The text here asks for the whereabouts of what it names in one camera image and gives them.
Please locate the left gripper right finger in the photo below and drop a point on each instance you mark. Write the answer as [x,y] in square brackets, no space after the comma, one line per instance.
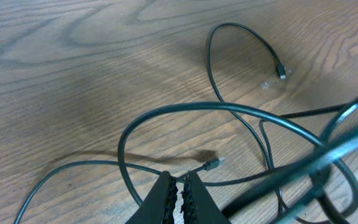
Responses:
[198,206]

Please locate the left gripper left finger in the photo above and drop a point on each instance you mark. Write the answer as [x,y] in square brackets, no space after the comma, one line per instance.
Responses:
[159,204]

